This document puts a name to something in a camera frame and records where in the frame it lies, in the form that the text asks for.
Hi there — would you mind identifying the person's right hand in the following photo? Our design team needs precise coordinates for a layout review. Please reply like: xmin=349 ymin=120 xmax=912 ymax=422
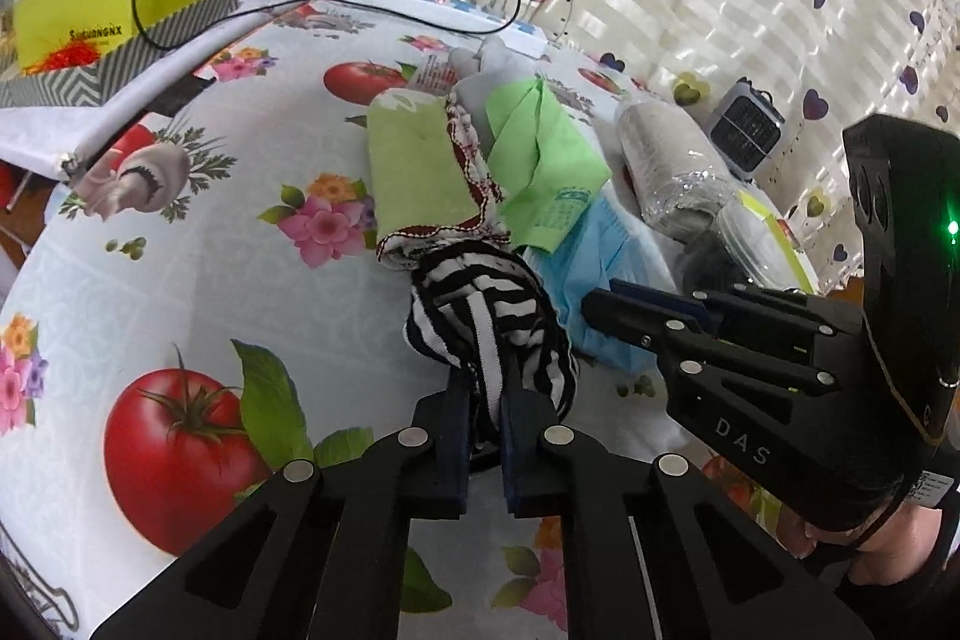
xmin=780 ymin=482 xmax=960 ymax=581

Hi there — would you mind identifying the bright green cloth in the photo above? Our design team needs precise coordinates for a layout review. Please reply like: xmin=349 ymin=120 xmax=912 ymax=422
xmin=484 ymin=77 xmax=610 ymax=255

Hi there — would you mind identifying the clear cylindrical plastic pack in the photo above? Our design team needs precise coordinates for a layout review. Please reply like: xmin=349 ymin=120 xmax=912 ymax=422
xmin=615 ymin=98 xmax=736 ymax=244

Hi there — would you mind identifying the clear plastic jar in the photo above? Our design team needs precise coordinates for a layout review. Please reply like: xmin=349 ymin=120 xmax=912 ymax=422
xmin=679 ymin=201 xmax=807 ymax=296

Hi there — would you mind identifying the white power strip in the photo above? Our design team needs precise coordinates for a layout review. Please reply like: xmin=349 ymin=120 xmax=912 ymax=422
xmin=341 ymin=0 xmax=548 ymax=58

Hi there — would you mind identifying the blue cloth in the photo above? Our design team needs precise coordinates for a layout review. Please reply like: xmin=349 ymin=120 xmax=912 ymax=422
xmin=525 ymin=197 xmax=668 ymax=375

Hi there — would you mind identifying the black white striped sock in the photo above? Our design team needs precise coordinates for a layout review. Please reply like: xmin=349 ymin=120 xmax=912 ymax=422
xmin=403 ymin=240 xmax=582 ymax=442

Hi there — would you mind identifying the fruit print tablecloth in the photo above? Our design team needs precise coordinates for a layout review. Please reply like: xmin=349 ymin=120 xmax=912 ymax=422
xmin=0 ymin=2 xmax=826 ymax=640

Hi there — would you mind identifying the light green rolled towel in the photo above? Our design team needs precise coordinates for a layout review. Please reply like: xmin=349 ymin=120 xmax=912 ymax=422
xmin=366 ymin=89 xmax=511 ymax=266

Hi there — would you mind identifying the small grey heater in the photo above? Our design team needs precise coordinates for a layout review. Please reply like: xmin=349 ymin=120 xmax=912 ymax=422
xmin=709 ymin=77 xmax=785 ymax=180

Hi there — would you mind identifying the lime green cardboard box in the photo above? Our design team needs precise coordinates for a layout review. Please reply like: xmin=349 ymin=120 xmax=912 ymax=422
xmin=15 ymin=0 xmax=230 ymax=75

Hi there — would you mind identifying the pale grey sock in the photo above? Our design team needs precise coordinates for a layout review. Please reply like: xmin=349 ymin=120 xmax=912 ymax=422
xmin=448 ymin=40 xmax=535 ymax=105

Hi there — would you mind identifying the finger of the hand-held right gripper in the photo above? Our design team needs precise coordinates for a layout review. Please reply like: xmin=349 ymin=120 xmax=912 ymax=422
xmin=581 ymin=289 xmax=841 ymax=397
xmin=609 ymin=280 xmax=860 ymax=341

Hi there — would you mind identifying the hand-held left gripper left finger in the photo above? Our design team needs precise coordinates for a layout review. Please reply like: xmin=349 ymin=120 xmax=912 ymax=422
xmin=90 ymin=366 xmax=477 ymax=640

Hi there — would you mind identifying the white side shelf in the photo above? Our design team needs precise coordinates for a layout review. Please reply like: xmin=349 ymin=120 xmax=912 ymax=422
xmin=0 ymin=2 xmax=338 ymax=176

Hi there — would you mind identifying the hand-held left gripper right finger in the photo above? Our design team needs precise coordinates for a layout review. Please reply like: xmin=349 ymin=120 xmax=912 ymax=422
xmin=499 ymin=385 xmax=875 ymax=640

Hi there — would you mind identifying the grey zigzag patterned box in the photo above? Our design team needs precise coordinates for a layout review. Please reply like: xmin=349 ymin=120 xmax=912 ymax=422
xmin=0 ymin=0 xmax=241 ymax=109

